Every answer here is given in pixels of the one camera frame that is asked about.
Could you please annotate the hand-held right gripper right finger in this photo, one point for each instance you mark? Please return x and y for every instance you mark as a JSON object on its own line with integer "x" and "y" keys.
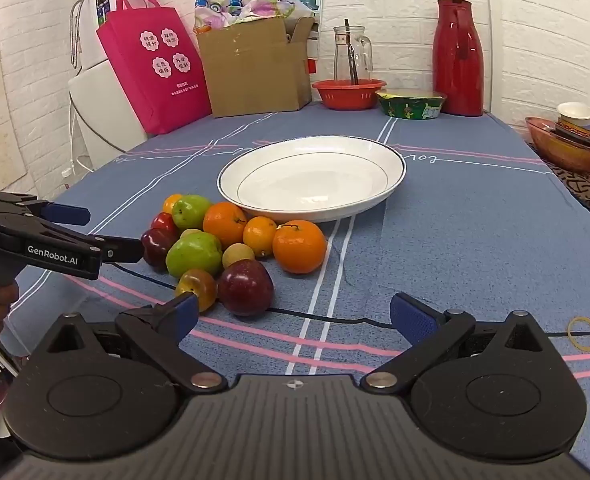
{"x": 412, "y": 317}

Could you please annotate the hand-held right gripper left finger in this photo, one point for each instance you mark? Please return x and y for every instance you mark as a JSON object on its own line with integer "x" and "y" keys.
{"x": 187, "y": 310}

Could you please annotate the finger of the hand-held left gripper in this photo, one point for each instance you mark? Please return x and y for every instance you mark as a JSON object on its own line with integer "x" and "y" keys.
{"x": 122, "y": 250}
{"x": 67, "y": 214}

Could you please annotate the red and yellow plum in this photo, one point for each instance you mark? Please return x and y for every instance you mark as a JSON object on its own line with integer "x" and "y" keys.
{"x": 201, "y": 282}

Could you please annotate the dark red plum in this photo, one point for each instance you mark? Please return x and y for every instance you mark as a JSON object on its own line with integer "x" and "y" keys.
{"x": 155, "y": 249}

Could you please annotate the small bright red apple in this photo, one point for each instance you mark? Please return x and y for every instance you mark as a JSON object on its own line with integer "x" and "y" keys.
{"x": 164, "y": 222}

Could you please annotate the round green apple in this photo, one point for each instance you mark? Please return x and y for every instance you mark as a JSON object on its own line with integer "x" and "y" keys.
{"x": 194, "y": 255}

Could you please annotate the large dark red apple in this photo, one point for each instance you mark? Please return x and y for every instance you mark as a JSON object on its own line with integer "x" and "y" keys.
{"x": 245, "y": 287}

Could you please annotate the small orange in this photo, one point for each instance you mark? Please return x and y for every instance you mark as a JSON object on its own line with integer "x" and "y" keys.
{"x": 171, "y": 202}

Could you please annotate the small yellow-green fruit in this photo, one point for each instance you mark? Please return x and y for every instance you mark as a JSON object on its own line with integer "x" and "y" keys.
{"x": 238, "y": 255}
{"x": 191, "y": 233}

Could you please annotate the oval green apple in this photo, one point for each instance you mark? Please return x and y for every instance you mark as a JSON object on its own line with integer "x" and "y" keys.
{"x": 191, "y": 211}

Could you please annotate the medium orange with dark spot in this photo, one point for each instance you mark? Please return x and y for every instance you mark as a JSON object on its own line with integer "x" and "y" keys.
{"x": 259, "y": 236}

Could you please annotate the large orange with stem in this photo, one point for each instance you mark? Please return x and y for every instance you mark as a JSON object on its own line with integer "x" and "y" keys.
{"x": 299, "y": 246}

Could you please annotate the white ceramic plate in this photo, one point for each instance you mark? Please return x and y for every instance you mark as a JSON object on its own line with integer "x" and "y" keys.
{"x": 315, "y": 180}

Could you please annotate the white appliance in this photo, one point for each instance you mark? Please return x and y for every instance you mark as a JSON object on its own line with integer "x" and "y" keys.
{"x": 105, "y": 120}

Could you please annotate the blue striped tablecloth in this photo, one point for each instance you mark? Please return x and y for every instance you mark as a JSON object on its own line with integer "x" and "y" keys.
{"x": 475, "y": 235}

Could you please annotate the pink tote bag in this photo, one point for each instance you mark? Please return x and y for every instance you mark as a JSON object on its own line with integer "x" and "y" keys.
{"x": 150, "y": 85}

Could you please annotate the yellow rubber band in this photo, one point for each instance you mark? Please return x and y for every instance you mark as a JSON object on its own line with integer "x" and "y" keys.
{"x": 570, "y": 337}

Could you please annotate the white water purifier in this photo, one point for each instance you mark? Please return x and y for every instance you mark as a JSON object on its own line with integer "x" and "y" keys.
{"x": 95, "y": 30}

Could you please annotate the green instant noodle bowl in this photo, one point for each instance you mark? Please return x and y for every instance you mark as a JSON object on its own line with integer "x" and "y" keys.
{"x": 410, "y": 107}

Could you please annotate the brown cardboard box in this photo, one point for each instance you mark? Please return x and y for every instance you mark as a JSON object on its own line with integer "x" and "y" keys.
{"x": 250, "y": 75}

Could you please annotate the black patterned cloth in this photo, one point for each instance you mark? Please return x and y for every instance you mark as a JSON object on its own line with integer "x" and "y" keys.
{"x": 587, "y": 190}

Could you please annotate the red plastic bowl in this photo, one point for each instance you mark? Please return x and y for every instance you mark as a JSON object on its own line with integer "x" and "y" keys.
{"x": 565, "y": 155}

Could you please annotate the red plastic basket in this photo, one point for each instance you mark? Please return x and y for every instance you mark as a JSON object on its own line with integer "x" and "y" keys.
{"x": 347, "y": 96}

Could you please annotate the dark printed packet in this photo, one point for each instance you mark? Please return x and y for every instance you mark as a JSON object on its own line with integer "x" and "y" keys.
{"x": 575, "y": 136}

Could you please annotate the red thermos jug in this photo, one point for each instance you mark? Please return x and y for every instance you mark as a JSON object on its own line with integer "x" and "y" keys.
{"x": 457, "y": 60}

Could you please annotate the white paper cup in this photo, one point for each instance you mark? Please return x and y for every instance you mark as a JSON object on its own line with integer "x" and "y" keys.
{"x": 576, "y": 112}

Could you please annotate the glass pitcher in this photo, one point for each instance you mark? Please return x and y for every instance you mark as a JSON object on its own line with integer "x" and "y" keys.
{"x": 362, "y": 55}

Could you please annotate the metal utensil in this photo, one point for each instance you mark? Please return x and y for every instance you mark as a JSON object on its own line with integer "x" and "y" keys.
{"x": 351, "y": 55}

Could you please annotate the floral cloth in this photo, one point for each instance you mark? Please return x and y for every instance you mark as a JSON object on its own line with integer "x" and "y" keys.
{"x": 260, "y": 7}

